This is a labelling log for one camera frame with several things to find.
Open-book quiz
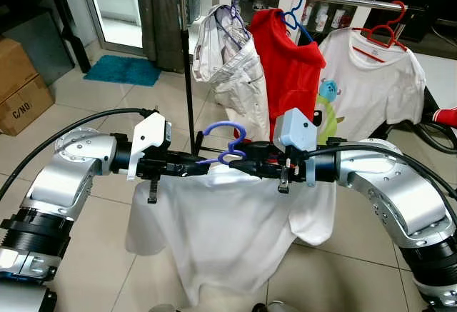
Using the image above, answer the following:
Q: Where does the teal floor mat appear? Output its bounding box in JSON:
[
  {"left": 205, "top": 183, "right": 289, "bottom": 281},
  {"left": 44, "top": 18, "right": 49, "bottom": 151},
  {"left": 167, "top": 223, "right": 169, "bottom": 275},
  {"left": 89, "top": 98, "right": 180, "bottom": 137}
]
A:
[{"left": 83, "top": 54, "right": 164, "bottom": 89}]

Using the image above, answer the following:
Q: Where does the blue clothes hanger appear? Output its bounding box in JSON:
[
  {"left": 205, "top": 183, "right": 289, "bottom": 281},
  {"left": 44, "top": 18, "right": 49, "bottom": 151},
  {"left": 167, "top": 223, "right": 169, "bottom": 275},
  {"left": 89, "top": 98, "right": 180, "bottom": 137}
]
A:
[{"left": 280, "top": 0, "right": 316, "bottom": 43}]

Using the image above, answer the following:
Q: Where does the dark grey curtain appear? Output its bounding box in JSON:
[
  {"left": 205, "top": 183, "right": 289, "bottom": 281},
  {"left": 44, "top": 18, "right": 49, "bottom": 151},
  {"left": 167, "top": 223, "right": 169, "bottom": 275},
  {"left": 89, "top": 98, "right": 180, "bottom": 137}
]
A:
[{"left": 135, "top": 0, "right": 189, "bottom": 75}]

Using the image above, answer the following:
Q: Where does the cardboard box printed C/NO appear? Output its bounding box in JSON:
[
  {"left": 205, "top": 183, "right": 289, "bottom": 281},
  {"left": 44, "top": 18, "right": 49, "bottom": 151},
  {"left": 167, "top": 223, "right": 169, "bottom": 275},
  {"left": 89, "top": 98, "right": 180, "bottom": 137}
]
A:
[{"left": 0, "top": 76, "right": 55, "bottom": 137}]

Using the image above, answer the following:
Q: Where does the brown cardboard box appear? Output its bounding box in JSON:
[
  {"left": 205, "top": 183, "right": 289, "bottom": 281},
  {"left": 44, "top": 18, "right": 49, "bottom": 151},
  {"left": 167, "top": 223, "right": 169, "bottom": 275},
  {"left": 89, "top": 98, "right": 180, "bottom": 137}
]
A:
[{"left": 0, "top": 36, "right": 41, "bottom": 104}]

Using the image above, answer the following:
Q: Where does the white framed glass door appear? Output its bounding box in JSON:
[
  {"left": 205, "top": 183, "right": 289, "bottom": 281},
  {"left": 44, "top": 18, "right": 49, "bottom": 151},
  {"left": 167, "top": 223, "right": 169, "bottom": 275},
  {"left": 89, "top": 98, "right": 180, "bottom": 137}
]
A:
[{"left": 74, "top": 0, "right": 145, "bottom": 54}]

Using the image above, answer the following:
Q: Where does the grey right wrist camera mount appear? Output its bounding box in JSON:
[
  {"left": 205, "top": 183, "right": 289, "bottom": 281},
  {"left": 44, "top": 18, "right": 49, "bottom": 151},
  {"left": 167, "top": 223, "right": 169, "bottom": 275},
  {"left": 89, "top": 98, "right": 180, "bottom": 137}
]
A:
[{"left": 273, "top": 108, "right": 319, "bottom": 188}]

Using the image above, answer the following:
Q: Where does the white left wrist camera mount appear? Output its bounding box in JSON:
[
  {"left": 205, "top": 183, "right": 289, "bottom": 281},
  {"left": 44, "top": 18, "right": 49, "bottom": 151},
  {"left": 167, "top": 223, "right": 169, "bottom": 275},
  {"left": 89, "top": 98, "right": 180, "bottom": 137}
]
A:
[{"left": 126, "top": 111, "right": 173, "bottom": 183}]

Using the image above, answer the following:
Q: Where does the dark purple clothes hanger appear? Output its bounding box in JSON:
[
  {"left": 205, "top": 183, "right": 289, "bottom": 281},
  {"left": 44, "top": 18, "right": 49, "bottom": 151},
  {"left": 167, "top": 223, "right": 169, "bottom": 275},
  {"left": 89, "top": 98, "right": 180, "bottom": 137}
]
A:
[{"left": 213, "top": 0, "right": 256, "bottom": 47}]

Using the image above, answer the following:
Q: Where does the red t-shirt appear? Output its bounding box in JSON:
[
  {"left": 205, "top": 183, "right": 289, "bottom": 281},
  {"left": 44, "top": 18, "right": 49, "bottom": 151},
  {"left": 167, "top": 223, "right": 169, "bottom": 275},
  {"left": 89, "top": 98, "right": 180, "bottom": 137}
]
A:
[{"left": 248, "top": 8, "right": 328, "bottom": 140}]

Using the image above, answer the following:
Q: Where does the grey right robot foot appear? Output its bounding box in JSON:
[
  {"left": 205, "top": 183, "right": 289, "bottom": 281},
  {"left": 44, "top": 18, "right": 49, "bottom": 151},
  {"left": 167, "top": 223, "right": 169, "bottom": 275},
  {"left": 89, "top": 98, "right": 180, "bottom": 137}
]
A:
[{"left": 266, "top": 299, "right": 302, "bottom": 312}]

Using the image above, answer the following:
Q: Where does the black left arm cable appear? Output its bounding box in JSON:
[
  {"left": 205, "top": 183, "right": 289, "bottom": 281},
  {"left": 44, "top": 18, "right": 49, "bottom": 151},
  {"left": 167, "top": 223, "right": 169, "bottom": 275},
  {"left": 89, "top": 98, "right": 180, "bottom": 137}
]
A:
[{"left": 0, "top": 106, "right": 156, "bottom": 200}]

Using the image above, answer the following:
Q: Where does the large white table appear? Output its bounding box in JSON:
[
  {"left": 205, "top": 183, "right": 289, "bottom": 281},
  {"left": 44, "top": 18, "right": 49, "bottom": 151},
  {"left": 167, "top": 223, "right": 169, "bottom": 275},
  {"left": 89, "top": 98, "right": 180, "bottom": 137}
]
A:
[{"left": 420, "top": 50, "right": 457, "bottom": 113}]

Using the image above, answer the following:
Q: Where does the lilac plastic clothes hanger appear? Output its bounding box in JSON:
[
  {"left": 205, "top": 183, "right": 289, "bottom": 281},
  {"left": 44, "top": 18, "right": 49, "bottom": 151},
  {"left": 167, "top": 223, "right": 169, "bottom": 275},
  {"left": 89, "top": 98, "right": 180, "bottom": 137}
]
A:
[{"left": 196, "top": 121, "right": 252, "bottom": 167}]

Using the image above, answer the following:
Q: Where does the white monster print t-shirt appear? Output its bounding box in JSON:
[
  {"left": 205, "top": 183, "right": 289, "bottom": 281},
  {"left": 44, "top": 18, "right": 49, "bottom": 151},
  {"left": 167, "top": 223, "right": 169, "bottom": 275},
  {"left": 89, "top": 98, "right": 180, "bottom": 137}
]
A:
[{"left": 313, "top": 27, "right": 428, "bottom": 146}]

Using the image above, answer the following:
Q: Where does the plain white t-shirt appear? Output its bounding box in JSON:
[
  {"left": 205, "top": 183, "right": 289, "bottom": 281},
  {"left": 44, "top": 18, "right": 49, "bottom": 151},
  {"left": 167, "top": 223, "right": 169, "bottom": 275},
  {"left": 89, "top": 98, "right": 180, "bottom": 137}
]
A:
[{"left": 124, "top": 161, "right": 338, "bottom": 307}]

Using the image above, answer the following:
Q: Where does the red clothes hanger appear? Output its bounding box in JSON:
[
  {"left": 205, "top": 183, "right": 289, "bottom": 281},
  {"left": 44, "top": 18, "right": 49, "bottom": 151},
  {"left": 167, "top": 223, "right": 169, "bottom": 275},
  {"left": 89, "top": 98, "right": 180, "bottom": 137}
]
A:
[{"left": 349, "top": 0, "right": 410, "bottom": 64}]

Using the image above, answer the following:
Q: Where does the cream white jacket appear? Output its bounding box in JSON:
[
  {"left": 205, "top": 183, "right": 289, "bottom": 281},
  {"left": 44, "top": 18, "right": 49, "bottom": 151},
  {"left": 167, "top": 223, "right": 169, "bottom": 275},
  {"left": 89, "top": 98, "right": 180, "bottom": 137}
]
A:
[{"left": 192, "top": 4, "right": 272, "bottom": 143}]

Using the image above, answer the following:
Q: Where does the grey left robot foot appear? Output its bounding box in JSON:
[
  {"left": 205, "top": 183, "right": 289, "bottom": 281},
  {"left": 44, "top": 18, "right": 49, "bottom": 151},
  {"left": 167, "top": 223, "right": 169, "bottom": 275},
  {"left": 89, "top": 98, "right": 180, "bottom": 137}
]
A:
[{"left": 145, "top": 303, "right": 181, "bottom": 312}]

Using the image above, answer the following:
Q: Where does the grey robot foot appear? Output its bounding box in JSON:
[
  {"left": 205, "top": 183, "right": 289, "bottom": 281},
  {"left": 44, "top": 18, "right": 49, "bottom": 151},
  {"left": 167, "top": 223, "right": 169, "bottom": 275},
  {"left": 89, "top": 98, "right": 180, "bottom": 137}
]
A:
[
  {"left": 145, "top": 303, "right": 181, "bottom": 312},
  {"left": 266, "top": 299, "right": 302, "bottom": 312}
]

